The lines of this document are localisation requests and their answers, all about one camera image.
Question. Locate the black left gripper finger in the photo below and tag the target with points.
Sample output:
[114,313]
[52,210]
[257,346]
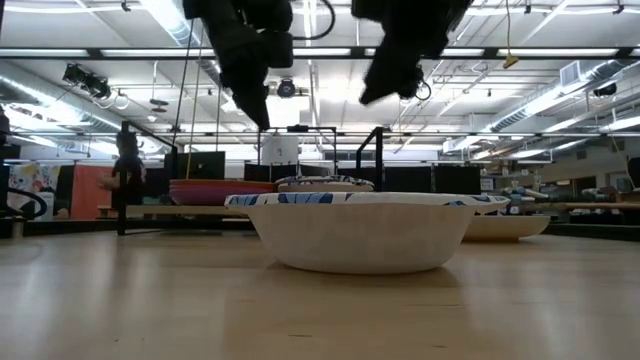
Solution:
[252,102]

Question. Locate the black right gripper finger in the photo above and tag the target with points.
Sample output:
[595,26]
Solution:
[395,75]

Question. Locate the orange plastic plate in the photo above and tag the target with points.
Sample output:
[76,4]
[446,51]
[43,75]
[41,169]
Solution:
[220,183]

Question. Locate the pink plastic plate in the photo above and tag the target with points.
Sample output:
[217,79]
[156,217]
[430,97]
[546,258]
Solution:
[215,196]

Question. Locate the beige plastic plate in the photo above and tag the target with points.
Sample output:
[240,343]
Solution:
[515,227]

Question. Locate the white cylinder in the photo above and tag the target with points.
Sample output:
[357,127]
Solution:
[280,150]

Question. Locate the black partition panel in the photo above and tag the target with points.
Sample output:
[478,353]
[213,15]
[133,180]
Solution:
[457,180]
[407,180]
[260,172]
[200,165]

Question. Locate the person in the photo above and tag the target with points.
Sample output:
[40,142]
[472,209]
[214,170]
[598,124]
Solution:
[127,175]

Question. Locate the black ceiling spotlight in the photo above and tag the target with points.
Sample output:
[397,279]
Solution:
[87,82]

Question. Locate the orange partition panel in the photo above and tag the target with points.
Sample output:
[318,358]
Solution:
[90,195]

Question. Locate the colourful floral curtain panel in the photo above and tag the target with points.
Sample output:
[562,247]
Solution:
[35,185]

